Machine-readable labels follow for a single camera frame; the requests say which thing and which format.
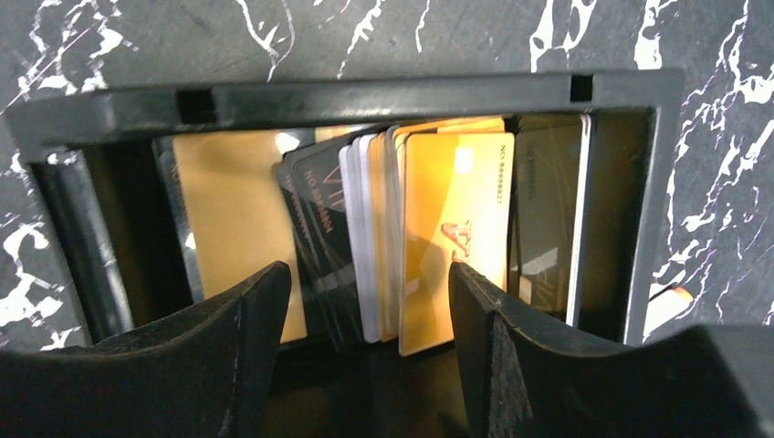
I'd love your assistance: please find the black plastic card tray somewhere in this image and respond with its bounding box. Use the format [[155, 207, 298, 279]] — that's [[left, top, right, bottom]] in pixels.
[[5, 68, 685, 438]]

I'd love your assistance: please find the black card in tray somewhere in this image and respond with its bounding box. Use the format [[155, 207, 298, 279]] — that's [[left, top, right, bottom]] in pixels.
[[275, 137, 364, 350]]

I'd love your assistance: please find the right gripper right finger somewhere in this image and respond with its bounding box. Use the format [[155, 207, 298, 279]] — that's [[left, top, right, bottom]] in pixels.
[[448, 263, 773, 437]]

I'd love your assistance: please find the gold card in tray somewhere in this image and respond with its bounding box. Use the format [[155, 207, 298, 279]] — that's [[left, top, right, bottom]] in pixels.
[[173, 130, 308, 343]]

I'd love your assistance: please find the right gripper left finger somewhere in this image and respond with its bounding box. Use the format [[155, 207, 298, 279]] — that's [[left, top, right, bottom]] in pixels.
[[1, 262, 291, 437]]

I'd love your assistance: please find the white card stack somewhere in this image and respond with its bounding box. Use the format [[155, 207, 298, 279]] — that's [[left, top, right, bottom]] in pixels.
[[337, 116, 515, 356]]

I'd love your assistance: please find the white orange pen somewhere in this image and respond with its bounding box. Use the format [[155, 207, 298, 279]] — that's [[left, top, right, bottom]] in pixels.
[[643, 284, 694, 341]]

